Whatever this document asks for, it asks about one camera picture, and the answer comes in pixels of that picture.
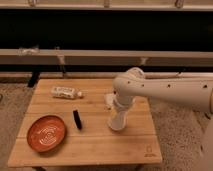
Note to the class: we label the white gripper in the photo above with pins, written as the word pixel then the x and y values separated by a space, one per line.
pixel 117 116

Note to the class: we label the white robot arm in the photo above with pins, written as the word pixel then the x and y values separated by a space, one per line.
pixel 194 92

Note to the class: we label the black eraser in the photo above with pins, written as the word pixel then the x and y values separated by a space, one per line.
pixel 77 119

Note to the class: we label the wooden table board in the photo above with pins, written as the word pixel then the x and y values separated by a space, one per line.
pixel 95 143

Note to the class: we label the clear plastic bottle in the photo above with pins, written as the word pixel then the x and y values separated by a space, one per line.
pixel 66 92

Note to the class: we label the orange patterned plate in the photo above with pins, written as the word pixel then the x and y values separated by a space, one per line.
pixel 46 133

